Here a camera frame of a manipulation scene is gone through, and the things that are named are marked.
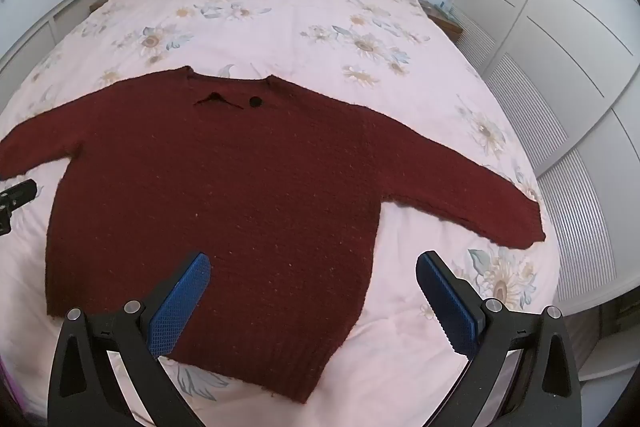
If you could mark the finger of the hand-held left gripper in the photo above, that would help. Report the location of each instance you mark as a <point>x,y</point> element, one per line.
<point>4,222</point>
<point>20,193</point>

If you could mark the pale blue flat item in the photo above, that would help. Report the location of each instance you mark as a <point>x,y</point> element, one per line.
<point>442,9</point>

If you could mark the floral pink bed sheet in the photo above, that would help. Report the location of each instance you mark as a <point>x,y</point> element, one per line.
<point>300,22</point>

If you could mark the dark red knit sweater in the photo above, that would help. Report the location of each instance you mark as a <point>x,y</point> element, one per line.
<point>225,182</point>

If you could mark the white wardrobe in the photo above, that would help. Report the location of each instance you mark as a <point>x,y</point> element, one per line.
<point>550,7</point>

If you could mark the wooden nightstand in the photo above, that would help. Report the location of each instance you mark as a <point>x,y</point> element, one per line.
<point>448,26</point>

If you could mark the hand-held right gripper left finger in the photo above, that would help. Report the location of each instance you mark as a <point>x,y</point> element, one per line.
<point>180,302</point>

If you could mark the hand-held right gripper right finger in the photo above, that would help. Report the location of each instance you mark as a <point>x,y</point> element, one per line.
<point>447,307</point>

